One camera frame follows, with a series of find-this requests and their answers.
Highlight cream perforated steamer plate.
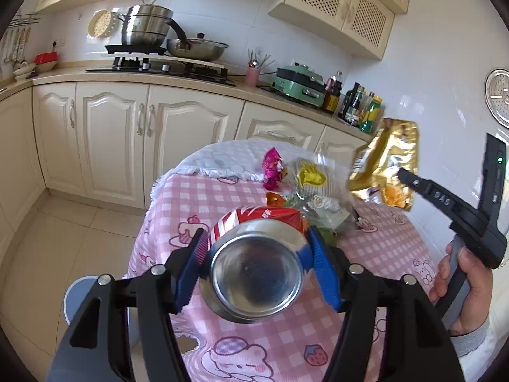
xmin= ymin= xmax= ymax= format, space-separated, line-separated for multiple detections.
xmin=88 ymin=9 xmax=120 ymax=39

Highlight black gas stove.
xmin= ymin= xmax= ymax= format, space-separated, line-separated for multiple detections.
xmin=85 ymin=44 xmax=237 ymax=88

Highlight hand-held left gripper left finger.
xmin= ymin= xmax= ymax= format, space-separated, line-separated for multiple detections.
xmin=48 ymin=227 xmax=211 ymax=382

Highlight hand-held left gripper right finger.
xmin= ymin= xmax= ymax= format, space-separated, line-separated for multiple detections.
xmin=306 ymin=226 xmax=466 ymax=382

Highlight hanging utensil rack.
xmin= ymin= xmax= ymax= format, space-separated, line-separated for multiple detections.
xmin=0 ymin=14 xmax=42 ymax=68

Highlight person's right hand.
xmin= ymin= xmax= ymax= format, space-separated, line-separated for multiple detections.
xmin=429 ymin=243 xmax=494 ymax=336

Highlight round metal steamer tray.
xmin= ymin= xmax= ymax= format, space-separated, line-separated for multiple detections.
xmin=484 ymin=67 xmax=509 ymax=130

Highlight white bowl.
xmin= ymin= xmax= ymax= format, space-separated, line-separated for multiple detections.
xmin=14 ymin=64 xmax=38 ymax=81

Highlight steel wok with lid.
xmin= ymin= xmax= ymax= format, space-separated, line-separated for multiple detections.
xmin=166 ymin=33 xmax=230 ymax=62

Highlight clear plastic bag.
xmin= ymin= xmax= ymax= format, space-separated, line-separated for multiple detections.
xmin=286 ymin=145 xmax=357 ymax=233

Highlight cream lattice wall cabinet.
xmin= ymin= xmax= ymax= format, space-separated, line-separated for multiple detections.
xmin=268 ymin=0 xmax=414 ymax=61

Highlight magenta snack wrapper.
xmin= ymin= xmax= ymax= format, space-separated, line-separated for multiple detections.
xmin=262 ymin=147 xmax=288 ymax=192

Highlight pink checked tablecloth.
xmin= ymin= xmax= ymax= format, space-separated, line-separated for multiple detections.
xmin=127 ymin=167 xmax=438 ymax=382

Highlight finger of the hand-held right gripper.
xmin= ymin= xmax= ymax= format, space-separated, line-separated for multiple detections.
xmin=398 ymin=168 xmax=464 ymax=219

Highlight pale green snack wrapper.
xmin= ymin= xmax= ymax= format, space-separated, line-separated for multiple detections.
xmin=308 ymin=209 xmax=354 ymax=243

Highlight gold snack bag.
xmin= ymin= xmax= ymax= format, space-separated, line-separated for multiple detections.
xmin=346 ymin=117 xmax=420 ymax=211

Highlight green electric cooker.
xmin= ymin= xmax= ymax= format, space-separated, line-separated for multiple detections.
xmin=271 ymin=63 xmax=327 ymax=107

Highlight dark glass bottle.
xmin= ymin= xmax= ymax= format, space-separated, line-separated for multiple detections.
xmin=342 ymin=83 xmax=359 ymax=121

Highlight steel steamer pot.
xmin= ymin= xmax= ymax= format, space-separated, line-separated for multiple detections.
xmin=119 ymin=0 xmax=176 ymax=46

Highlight white checked cloth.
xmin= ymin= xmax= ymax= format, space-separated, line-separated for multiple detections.
xmin=151 ymin=137 xmax=359 ymax=186

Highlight large dark sauce bottle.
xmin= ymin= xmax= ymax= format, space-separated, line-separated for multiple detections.
xmin=323 ymin=71 xmax=343 ymax=115

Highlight cream lower kitchen cabinets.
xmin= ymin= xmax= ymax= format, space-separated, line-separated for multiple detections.
xmin=0 ymin=81 xmax=374 ymax=255

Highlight clear packet with yellow label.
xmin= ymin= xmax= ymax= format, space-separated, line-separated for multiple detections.
xmin=292 ymin=158 xmax=331 ymax=200

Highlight person's right forearm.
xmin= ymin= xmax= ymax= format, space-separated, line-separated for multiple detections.
xmin=451 ymin=318 xmax=509 ymax=382

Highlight bunch of kitchen utensils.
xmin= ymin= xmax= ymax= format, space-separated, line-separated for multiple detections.
xmin=247 ymin=49 xmax=276 ymax=69

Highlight red drink can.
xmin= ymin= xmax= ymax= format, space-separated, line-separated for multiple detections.
xmin=199 ymin=206 xmax=311 ymax=324

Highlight black-handled pan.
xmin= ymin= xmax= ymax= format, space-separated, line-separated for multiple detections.
xmin=161 ymin=18 xmax=188 ymax=46

